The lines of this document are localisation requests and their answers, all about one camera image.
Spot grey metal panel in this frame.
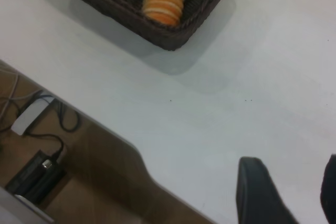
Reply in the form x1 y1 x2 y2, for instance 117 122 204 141
0 186 55 224

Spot white power strip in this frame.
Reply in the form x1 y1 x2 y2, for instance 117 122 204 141
10 97 55 137

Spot thin grey cables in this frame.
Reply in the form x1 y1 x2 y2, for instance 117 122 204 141
0 68 20 130

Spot black power adapter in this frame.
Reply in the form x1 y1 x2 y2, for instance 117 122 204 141
5 150 67 206

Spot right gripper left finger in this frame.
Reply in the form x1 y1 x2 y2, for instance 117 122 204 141
235 156 303 224

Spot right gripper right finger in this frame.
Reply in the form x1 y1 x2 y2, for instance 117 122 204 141
320 153 336 224

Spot black adapter cable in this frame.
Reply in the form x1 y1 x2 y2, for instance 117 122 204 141
22 129 66 159

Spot black woven wicker basket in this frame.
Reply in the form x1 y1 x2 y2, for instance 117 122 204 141
51 0 242 52

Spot black looped cable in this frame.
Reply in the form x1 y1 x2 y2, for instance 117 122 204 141
55 100 80 133

